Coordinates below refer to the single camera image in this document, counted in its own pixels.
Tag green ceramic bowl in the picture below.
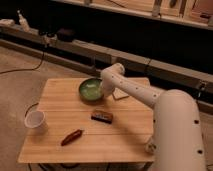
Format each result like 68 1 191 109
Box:
79 78 103 102

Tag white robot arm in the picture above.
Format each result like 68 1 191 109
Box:
100 63 206 171

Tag beige sponge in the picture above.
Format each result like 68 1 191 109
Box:
113 89 129 100

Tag brown black rectangular block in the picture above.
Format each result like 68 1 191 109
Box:
91 110 113 124

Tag wooden table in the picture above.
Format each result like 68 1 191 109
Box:
18 78 153 163

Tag black device on ledge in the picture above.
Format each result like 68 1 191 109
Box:
56 28 75 42

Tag white labelled bottle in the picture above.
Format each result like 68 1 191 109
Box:
145 137 156 154

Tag white paper cup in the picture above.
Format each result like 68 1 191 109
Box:
24 111 48 135

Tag white spray bottle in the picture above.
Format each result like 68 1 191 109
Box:
17 11 30 32

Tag black floor cable left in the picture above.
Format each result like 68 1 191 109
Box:
0 46 47 76

